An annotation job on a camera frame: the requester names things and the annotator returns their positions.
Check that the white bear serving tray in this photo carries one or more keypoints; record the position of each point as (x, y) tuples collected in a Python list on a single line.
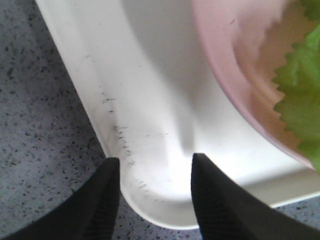
[(146, 85)]

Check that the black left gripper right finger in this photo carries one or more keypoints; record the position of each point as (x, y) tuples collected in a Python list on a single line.
[(226, 211)]

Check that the pink round plate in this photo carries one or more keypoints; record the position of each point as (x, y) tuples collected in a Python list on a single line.
[(244, 42)]

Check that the green lettuce leaf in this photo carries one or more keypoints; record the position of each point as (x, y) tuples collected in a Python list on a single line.
[(299, 81)]

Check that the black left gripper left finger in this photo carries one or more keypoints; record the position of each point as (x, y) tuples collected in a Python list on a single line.
[(89, 214)]

